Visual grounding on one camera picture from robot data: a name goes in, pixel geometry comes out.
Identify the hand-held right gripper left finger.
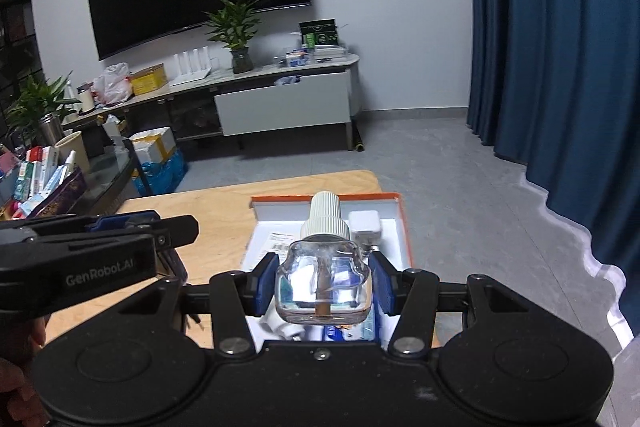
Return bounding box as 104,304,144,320
125,252,280,355

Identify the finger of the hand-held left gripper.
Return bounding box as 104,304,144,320
85,211,162,235
150,214,201,254

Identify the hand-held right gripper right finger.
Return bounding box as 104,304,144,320
369,251,536,356

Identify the clear liquid bottle white cap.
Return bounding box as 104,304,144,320
272,190,375,325

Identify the small white carton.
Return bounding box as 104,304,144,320
247,227,301,270

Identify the white charger cube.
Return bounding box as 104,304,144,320
347,210,383,253

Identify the blue tin box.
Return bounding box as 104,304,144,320
320,302,386,348

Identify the orange cardboard box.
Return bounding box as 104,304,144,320
240,192,416,350

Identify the person's left hand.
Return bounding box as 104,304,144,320
0,314,48,427

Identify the dark glass coffee table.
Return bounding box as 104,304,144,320
0,139,156,220

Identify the blue bottle pack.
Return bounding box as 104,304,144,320
131,151,190,196

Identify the purple tin tray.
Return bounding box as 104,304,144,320
0,166,88,223

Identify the yellow white cardboard box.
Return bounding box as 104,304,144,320
129,126,178,164

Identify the cream plastic cup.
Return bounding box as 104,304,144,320
54,131,92,175

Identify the pile of medicine boxes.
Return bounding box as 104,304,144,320
12,144,68,202

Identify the tv cabinet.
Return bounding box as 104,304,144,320
62,52,363,152

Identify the steel tumbler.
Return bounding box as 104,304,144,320
39,113,65,148

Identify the white jar dark lid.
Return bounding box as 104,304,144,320
77,83,97,115

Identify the white plastic bag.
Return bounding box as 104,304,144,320
92,63,133,105

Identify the leafy green plant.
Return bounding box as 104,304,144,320
5,72,83,148

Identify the white router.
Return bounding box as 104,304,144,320
170,48,213,86

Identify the potted bamboo plant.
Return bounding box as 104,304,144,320
202,0,268,74

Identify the dark framed glass partition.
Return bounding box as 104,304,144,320
0,0,46,138

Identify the clutter of clear plastic boxes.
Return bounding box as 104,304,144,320
275,44,351,68

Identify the green black box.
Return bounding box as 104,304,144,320
298,18,342,48

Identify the blue curtain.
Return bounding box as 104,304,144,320
465,0,640,358

